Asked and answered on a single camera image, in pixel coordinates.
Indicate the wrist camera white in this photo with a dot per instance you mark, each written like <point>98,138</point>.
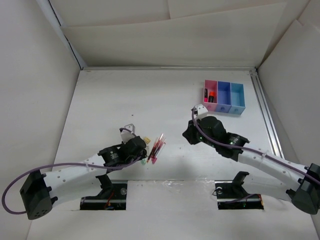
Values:
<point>199,112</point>
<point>127,132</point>

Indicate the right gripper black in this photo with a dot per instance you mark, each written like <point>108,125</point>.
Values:
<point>189,134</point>

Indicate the pink container box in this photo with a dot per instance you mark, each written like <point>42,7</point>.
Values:
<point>211,85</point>

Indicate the light blue container box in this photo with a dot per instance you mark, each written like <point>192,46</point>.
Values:
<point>237,99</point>

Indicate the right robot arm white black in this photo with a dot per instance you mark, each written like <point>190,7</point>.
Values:
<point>295,183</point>

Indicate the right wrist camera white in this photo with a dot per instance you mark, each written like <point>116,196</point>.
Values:
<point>199,112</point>

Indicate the red gel pen left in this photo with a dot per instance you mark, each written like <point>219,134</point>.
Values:
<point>154,149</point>

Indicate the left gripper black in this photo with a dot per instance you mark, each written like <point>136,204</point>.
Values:
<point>142,154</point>

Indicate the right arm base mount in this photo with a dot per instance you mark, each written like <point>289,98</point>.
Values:
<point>231,195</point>

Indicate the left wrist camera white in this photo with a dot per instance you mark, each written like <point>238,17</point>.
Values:
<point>127,132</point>

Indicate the red gel pen middle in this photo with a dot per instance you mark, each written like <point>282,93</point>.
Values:
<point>158,144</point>

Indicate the orange highlighter black body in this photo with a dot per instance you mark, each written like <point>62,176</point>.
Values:
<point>211,97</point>

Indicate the white marker pink cap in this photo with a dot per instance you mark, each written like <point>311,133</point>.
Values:
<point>154,159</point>

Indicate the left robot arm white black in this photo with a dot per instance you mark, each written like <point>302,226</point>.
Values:
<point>41,192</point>

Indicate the dark blue container box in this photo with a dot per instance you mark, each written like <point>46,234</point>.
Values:
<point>223,97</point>

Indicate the pink highlighter black body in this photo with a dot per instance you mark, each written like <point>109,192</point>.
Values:
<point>205,95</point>

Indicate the tan eraser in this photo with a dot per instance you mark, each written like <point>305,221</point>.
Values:
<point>147,140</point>

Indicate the red gel pen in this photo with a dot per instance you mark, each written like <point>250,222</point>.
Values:
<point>154,149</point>
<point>158,144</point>

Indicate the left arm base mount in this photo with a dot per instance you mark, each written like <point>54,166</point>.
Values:
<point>112,196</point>

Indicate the green eraser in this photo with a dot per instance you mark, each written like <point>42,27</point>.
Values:
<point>143,162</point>

